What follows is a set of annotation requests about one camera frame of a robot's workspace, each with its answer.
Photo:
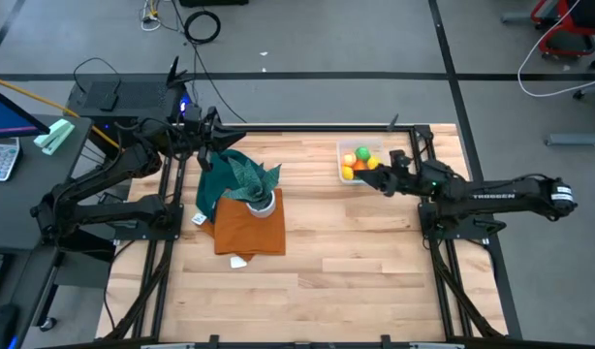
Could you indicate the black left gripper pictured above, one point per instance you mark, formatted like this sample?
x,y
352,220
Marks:
x,y
200,128

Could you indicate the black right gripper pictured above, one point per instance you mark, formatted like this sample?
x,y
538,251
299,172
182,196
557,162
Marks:
x,y
408,181

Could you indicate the pink toy peach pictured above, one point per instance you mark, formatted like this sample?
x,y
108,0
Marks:
x,y
349,159

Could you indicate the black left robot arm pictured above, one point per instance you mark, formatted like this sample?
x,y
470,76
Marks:
x,y
123,209

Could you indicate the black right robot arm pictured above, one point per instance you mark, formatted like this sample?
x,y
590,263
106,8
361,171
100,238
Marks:
x,y
496,194

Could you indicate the clear plastic tupperware container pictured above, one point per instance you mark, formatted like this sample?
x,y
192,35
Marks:
x,y
377,145

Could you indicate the dark green cloth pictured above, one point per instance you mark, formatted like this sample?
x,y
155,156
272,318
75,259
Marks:
x,y
212,179

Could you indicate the green snake plant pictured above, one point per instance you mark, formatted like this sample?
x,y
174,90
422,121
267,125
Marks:
x,y
251,177

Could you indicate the black antenna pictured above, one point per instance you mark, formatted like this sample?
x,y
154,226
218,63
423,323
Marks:
x,y
174,75

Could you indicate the white plant pot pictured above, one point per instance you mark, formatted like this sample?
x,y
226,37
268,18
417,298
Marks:
x,y
263,211

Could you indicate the white paper tag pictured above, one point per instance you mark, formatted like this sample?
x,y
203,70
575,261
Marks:
x,y
238,262
199,218

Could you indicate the orange-brown cloth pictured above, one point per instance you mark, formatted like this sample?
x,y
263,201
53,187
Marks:
x,y
249,232

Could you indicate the black computer case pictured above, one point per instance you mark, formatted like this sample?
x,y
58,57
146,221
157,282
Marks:
x,y
133,97

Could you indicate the small black flat device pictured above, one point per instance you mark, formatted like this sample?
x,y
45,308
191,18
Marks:
x,y
108,102

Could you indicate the mint green stapler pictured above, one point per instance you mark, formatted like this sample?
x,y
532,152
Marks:
x,y
53,138

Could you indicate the grey chair base leg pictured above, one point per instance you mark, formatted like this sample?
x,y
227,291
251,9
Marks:
x,y
573,139
518,18

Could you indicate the dark grey desk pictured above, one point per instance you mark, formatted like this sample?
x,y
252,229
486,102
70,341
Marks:
x,y
31,208

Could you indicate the computer monitor blue screen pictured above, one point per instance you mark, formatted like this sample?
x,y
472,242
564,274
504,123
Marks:
x,y
7,116

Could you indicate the grey desk calculator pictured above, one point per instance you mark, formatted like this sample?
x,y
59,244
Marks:
x,y
2,160

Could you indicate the red and black cart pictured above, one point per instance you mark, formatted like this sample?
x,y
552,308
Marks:
x,y
569,29

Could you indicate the black caster wheel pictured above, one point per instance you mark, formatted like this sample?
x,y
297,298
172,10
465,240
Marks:
x,y
47,324

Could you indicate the black computer mouse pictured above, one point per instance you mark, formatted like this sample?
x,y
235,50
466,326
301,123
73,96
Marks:
x,y
2,327

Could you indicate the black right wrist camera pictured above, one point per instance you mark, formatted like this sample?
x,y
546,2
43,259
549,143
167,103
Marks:
x,y
400,159

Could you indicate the black aluminium table frame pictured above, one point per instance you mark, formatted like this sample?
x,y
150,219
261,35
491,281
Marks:
x,y
326,128

